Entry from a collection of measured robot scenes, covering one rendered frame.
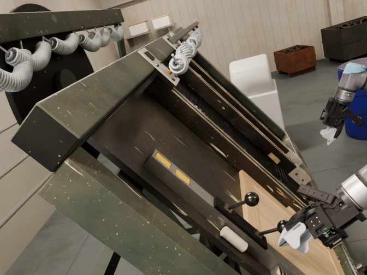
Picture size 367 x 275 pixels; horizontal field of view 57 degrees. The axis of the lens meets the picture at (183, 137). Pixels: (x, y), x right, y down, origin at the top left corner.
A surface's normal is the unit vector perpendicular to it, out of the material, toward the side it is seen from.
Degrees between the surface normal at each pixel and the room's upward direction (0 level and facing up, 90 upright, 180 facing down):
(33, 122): 90
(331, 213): 38
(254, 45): 90
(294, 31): 90
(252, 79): 80
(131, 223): 90
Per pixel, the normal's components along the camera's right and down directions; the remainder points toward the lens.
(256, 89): -0.24, 0.22
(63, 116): 0.66, -0.67
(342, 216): -0.74, -0.48
